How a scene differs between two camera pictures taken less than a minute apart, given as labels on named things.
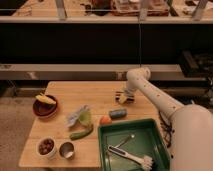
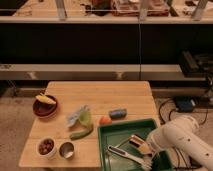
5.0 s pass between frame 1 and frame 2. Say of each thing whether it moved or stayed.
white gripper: moved
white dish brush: stayed
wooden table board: stayed
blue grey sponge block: stayed
